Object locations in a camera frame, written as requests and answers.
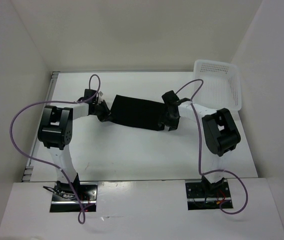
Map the black skirt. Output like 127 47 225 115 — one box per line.
110 95 165 131

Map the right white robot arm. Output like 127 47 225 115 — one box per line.
159 90 241 197

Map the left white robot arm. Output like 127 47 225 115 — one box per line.
38 89 111 200

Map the white perforated plastic basket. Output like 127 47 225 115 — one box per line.
193 59 242 112

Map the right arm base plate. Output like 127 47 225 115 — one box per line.
185 180 233 211

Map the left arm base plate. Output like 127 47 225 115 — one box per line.
48 182 98 213

